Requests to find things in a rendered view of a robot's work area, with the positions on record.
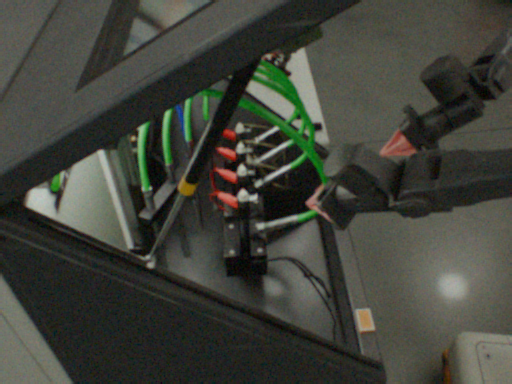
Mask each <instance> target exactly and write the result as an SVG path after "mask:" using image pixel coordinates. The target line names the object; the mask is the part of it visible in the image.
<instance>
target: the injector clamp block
mask: <svg viewBox="0 0 512 384"><path fill-rule="evenodd" d="M224 161H225V162H232V172H233V173H234V174H236V171H237V169H236V161H234V160H224ZM225 162H223V170H224V163H225ZM260 179H261V171H260V169H259V168H258V167H255V175H249V187H251V186H253V185H254V184H255V183H256V182H257V181H258V180H260ZM256 193H257V202H250V211H253V210H256V209H258V210H259V211H260V214H259V215H257V216H256V217H254V218H253V219H252V220H249V255H251V262H252V275H267V274H268V262H263V263H253V261H254V260H265V259H268V246H267V238H266V233H260V232H259V231H258V225H259V224H261V223H263V222H265V212H264V203H263V194H262V189H261V190H258V189H257V190H255V191H253V193H252V194H249V196H256ZM237 196H238V191H237V183H234V182H233V197H234V198H237ZM240 222H241V221H239V220H238V208H236V207H234V220H225V217H224V258H225V266H226V275H227V277H239V276H242V232H241V228H240Z"/></svg>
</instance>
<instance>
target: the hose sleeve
mask: <svg viewBox="0 0 512 384"><path fill-rule="evenodd" d="M298 216H299V214H296V215H292V216H289V217H284V218H280V219H278V220H273V221H269V222H265V229H266V230H267V231H271V230H274V229H281V228H284V227H288V226H292V225H298V224H300V223H301V222H299V221H298Z"/></svg>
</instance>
